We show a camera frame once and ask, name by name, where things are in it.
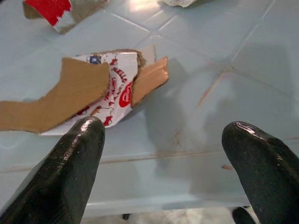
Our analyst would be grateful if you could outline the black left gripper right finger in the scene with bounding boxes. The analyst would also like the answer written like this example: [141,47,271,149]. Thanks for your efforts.
[221,120,299,224]

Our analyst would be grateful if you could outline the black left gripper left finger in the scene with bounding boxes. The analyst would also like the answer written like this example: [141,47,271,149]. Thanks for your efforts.
[0,116,106,224]

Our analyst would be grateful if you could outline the torn brown printed carton piece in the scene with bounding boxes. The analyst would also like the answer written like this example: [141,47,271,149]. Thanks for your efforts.
[0,44,170,136]

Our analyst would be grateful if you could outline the large white plastic folding table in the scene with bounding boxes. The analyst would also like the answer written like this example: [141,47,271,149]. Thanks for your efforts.
[0,0,299,219]

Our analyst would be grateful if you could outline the torn red cardboard piece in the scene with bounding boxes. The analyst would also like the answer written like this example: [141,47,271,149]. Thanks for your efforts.
[22,0,111,35]

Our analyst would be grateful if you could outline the crumpled white plastic wrapper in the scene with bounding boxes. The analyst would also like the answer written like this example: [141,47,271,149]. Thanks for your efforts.
[158,0,199,9]

